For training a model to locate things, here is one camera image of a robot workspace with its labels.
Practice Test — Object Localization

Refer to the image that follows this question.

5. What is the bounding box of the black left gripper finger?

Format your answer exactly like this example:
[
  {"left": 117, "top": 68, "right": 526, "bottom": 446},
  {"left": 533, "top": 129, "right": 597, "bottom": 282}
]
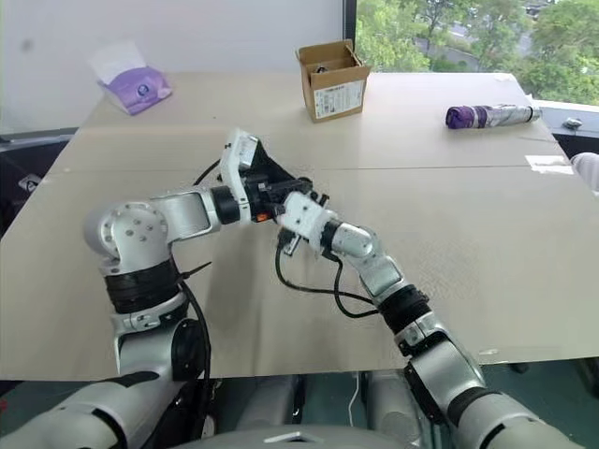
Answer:
[{"left": 279, "top": 175, "right": 314, "bottom": 197}]

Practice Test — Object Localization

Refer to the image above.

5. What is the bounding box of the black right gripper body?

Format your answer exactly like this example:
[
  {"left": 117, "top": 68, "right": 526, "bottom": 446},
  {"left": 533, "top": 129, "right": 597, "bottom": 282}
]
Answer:
[{"left": 274, "top": 226, "right": 305, "bottom": 257}]

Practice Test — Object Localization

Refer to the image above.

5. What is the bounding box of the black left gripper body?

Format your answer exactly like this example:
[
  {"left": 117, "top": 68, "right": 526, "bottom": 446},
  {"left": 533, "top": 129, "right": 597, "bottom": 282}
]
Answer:
[{"left": 241, "top": 172, "right": 288, "bottom": 225}]

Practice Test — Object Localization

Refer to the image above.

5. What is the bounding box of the black zip tie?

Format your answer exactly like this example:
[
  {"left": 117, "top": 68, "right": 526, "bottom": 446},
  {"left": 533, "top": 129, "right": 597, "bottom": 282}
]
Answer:
[{"left": 177, "top": 260, "right": 212, "bottom": 283}]

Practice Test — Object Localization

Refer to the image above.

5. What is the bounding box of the open cardboard box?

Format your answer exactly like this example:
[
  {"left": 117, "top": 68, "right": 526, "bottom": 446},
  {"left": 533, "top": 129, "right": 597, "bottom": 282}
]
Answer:
[{"left": 294, "top": 38, "right": 373, "bottom": 124}]

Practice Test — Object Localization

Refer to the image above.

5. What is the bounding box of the grey rounded robot part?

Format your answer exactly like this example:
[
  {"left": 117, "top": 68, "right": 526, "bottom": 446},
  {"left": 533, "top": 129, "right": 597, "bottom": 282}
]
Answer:
[
  {"left": 363, "top": 369, "right": 425, "bottom": 449},
  {"left": 232, "top": 373, "right": 306, "bottom": 429}
]

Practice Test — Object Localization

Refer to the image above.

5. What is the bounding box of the purple tissue pack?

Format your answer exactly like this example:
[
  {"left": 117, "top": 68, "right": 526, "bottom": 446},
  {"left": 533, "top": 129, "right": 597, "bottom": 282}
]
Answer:
[{"left": 85, "top": 38, "right": 174, "bottom": 117}]

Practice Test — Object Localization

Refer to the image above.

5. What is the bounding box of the grey robot torso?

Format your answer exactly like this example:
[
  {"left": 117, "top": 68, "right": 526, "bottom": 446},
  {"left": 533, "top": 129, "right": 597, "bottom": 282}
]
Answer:
[{"left": 196, "top": 410, "right": 425, "bottom": 449}]

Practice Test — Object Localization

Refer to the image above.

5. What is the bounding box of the folded purple silver umbrella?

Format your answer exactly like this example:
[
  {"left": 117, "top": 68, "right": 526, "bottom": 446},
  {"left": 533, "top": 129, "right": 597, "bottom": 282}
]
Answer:
[{"left": 444, "top": 103, "right": 544, "bottom": 131}]

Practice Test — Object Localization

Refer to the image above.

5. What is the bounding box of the black item with white label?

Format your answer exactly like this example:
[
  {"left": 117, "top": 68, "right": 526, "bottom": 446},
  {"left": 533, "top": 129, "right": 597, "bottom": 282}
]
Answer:
[{"left": 0, "top": 135, "right": 71, "bottom": 225}]

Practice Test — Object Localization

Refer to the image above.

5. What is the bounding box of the white tape patch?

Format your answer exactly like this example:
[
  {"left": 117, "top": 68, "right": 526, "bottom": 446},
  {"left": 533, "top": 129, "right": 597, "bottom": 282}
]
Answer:
[{"left": 523, "top": 153, "right": 576, "bottom": 177}]

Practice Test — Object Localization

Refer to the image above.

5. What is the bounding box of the white rounded object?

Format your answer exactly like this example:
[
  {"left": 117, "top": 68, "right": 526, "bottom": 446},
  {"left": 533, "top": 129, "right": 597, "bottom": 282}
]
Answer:
[{"left": 569, "top": 151, "right": 599, "bottom": 194}]

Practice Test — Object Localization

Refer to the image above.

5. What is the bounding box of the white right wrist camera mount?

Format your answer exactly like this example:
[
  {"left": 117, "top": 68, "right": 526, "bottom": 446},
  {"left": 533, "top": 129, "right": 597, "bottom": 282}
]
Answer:
[{"left": 277, "top": 190, "right": 339, "bottom": 257}]

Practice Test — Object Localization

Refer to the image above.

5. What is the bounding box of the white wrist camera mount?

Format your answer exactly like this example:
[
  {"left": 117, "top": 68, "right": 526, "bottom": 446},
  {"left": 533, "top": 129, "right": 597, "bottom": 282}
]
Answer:
[
  {"left": 277, "top": 190, "right": 339, "bottom": 257},
  {"left": 218, "top": 127, "right": 261, "bottom": 222}
]

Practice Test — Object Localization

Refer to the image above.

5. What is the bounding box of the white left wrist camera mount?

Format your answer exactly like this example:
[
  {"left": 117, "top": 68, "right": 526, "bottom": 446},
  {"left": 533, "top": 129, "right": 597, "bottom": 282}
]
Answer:
[{"left": 218, "top": 127, "right": 261, "bottom": 222}]

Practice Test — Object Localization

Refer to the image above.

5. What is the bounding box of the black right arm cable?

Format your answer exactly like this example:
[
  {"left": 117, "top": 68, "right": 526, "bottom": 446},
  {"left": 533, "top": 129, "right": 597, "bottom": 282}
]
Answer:
[{"left": 273, "top": 241, "right": 381, "bottom": 320}]

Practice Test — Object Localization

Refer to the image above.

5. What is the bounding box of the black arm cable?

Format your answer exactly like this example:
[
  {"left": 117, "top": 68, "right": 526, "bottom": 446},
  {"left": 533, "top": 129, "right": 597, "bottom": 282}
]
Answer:
[
  {"left": 273, "top": 241, "right": 381, "bottom": 320},
  {"left": 176, "top": 157, "right": 222, "bottom": 389}
]

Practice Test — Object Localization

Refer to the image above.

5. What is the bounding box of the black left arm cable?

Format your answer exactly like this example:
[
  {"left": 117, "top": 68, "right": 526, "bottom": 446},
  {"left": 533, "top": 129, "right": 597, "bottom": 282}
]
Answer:
[{"left": 176, "top": 157, "right": 222, "bottom": 389}]

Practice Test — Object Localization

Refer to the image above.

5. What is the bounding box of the dark window frame post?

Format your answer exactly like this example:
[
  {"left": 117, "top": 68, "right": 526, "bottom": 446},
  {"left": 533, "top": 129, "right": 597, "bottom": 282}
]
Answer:
[{"left": 343, "top": 0, "right": 359, "bottom": 74}]

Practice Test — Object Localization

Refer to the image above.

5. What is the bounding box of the thin white cable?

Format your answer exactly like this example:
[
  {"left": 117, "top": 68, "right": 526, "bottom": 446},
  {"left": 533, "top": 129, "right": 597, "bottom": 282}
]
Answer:
[{"left": 347, "top": 370, "right": 362, "bottom": 427}]

